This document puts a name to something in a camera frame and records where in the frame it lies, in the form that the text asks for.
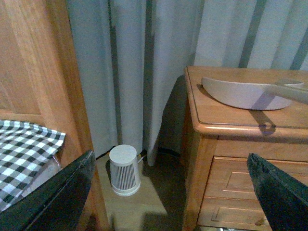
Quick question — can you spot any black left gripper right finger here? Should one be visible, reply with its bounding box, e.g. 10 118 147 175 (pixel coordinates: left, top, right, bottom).
247 153 308 231

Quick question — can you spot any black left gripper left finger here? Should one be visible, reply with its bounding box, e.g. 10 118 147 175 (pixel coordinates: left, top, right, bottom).
0 150 95 231

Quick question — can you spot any pink plastic dustpan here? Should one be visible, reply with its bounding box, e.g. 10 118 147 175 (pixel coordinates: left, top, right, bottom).
201 77 304 110

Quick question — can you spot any white cylindrical trash bin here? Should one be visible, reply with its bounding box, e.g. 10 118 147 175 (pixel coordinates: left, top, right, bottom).
109 144 141 197

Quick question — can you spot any wooden nightstand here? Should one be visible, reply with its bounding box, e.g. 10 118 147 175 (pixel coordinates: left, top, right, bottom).
182 66 308 231

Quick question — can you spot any black white checkered bedsheet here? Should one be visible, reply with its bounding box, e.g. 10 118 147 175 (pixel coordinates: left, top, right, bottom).
0 120 66 212

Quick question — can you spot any wooden headboard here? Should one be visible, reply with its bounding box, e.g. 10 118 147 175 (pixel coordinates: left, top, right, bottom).
0 0 110 231

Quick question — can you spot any grey curtain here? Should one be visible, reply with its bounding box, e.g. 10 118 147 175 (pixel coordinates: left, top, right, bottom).
67 0 308 165

